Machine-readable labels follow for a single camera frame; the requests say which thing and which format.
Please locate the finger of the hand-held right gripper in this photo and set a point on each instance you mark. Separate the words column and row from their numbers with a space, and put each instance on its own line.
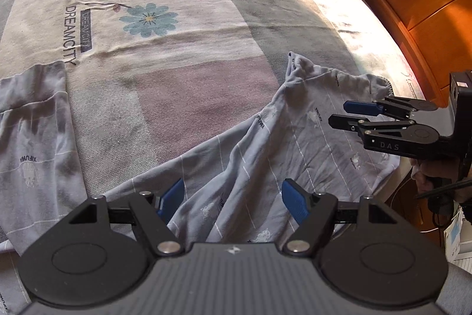
column 343, row 122
column 359, row 107

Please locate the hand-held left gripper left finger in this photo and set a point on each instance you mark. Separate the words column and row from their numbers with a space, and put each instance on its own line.
column 171, row 200

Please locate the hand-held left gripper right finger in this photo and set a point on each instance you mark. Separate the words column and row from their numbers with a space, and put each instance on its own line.
column 295, row 202

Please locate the grey printed pants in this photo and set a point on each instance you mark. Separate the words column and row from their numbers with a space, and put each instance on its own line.
column 258, row 152

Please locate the person's right hand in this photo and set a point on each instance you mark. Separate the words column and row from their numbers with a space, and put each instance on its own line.
column 431, row 173

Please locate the pastel flowered bed sheet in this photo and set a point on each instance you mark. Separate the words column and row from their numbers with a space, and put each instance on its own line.
column 166, row 97

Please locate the white and blue box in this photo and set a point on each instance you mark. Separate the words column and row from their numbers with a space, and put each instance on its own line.
column 459, row 237

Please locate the orange wooden headboard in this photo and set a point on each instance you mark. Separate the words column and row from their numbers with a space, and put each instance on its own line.
column 424, row 5

